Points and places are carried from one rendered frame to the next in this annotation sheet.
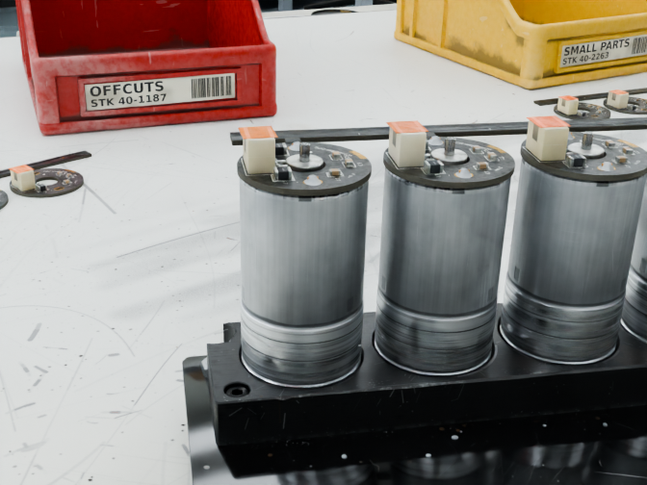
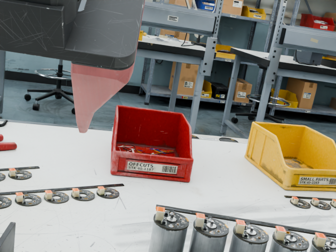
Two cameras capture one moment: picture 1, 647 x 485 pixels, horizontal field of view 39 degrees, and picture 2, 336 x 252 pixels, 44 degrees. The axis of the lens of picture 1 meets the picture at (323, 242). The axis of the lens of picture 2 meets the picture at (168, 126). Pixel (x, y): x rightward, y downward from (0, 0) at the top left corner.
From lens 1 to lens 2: 0.13 m
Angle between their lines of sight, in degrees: 14
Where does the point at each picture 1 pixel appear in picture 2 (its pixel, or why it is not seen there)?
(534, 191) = (233, 240)
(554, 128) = (240, 225)
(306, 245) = (166, 242)
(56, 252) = (104, 219)
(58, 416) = not seen: outside the picture
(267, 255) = (155, 242)
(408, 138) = (199, 219)
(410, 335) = not seen: outside the picture
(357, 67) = (225, 167)
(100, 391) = not seen: outside the picture
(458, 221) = (208, 245)
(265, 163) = (160, 217)
